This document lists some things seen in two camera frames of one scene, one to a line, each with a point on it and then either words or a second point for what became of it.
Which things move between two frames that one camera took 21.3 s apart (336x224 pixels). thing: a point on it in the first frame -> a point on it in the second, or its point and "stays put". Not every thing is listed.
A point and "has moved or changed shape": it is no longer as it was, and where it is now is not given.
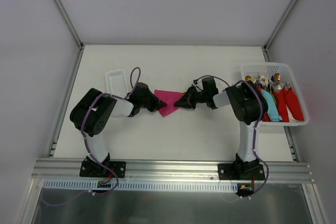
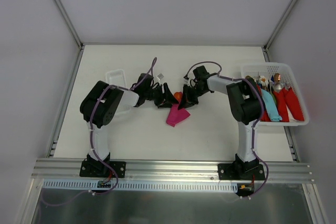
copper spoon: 277,77 stays put
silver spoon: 278,86 stays put
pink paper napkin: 170,97 has moved or changed shape
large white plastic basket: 269,69 stays put
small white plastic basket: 116,83 stays put
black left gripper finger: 153,103 -> 169,98
